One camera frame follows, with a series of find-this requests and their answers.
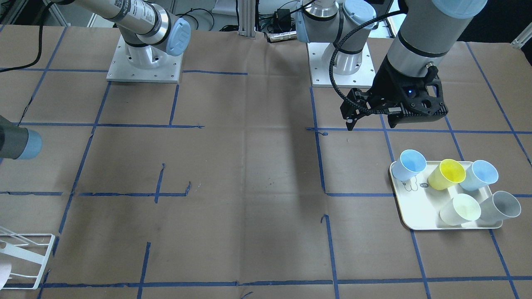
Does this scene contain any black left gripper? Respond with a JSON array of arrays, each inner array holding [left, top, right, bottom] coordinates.
[[340, 55, 406, 131]]

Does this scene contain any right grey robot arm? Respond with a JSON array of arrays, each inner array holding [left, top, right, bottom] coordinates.
[[0, 0, 192, 159]]

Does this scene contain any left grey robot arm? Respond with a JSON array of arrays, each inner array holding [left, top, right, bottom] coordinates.
[[295, 0, 487, 131]]

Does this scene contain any yellow plastic cup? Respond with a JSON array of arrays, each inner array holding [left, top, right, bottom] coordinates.
[[428, 159, 467, 191]]

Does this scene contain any light blue plastic cup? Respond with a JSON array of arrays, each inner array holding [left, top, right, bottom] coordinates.
[[459, 160, 499, 191]]

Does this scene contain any pale green plastic cup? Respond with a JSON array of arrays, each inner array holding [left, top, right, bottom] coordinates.
[[439, 194, 481, 226]]

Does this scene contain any grey plastic cup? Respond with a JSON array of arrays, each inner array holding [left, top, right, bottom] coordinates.
[[480, 191, 521, 223]]

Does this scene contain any cream plastic tray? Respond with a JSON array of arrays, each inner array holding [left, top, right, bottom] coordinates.
[[391, 161, 503, 230]]

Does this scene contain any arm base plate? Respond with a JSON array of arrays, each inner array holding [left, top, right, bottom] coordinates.
[[106, 36, 184, 83], [307, 42, 375, 89]]

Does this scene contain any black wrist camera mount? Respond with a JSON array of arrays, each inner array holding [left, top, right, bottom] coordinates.
[[388, 63, 448, 128]]

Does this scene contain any aluminium frame post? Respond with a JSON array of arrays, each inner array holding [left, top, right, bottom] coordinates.
[[236, 0, 256, 39]]

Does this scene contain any white wire dish rack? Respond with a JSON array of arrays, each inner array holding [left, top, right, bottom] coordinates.
[[0, 227, 58, 290]]

